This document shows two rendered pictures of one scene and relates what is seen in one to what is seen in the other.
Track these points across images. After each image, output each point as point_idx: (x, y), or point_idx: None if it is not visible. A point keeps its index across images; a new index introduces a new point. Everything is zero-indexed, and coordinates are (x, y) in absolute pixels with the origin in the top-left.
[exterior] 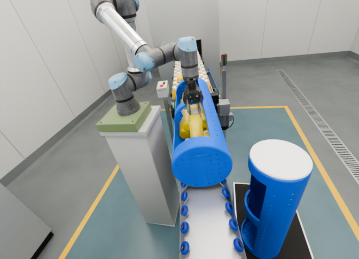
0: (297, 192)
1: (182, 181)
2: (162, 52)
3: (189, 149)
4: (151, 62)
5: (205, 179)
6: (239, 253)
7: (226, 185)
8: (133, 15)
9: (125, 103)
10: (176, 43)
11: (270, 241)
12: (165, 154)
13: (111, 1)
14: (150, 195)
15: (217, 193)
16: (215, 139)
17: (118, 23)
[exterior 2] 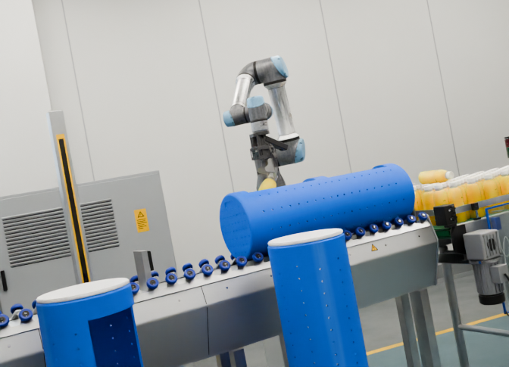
0: (283, 272)
1: (226, 246)
2: (243, 110)
3: (224, 197)
4: (230, 118)
5: (238, 246)
6: (185, 281)
7: (262, 269)
8: (276, 81)
9: (260, 176)
10: None
11: None
12: None
13: (251, 73)
14: (271, 338)
15: None
16: (249, 194)
17: (236, 89)
